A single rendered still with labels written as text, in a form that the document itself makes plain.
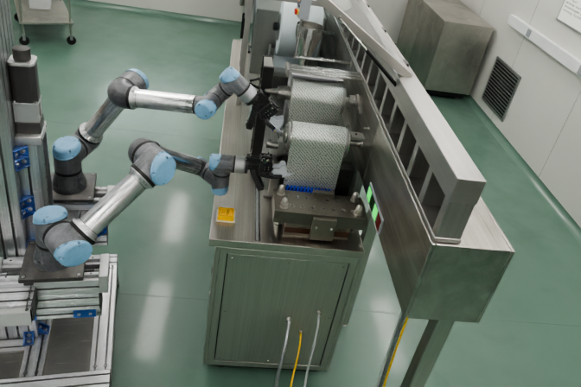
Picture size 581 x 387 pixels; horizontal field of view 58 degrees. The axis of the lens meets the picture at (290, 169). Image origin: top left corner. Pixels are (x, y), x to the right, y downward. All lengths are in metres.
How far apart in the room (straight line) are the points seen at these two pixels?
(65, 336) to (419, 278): 1.77
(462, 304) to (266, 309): 1.04
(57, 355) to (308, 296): 1.16
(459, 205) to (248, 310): 1.30
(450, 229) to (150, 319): 1.98
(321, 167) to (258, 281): 0.57
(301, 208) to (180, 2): 5.90
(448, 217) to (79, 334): 1.89
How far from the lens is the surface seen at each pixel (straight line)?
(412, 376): 2.08
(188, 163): 2.28
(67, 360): 2.69
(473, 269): 1.63
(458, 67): 6.54
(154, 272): 3.33
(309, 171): 2.30
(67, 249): 1.97
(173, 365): 2.89
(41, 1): 6.89
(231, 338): 2.62
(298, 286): 2.37
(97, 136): 2.56
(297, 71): 2.40
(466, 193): 1.45
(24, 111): 2.13
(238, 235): 2.22
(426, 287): 1.63
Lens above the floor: 2.31
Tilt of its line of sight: 32 degrees down
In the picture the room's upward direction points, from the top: 11 degrees clockwise
